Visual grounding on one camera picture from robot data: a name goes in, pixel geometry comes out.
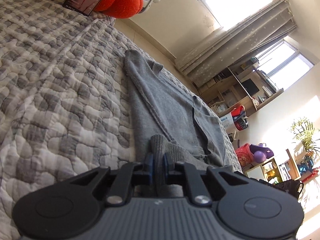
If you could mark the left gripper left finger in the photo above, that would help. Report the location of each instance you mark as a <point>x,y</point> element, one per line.
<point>71,207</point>

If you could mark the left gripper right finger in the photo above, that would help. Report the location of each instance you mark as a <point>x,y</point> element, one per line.
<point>242,207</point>

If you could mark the grey knitted sweater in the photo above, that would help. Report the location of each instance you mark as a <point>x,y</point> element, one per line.
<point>167,120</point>

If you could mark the purple ball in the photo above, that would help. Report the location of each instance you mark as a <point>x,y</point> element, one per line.
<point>259,157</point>

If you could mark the red toy box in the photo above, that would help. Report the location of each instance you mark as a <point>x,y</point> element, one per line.
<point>245,157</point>

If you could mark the white blue paper bag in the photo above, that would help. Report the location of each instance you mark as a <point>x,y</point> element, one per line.
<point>227,121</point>

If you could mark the green potted plant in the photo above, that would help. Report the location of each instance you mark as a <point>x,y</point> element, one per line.
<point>303,131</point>

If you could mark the grey white quilted blanket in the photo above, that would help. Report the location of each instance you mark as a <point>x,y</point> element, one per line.
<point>65,111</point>

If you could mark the wooden shelf unit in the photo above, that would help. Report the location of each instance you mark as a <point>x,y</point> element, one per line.
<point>235,86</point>

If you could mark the grey star curtain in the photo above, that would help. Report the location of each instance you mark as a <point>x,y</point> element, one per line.
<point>222,49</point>

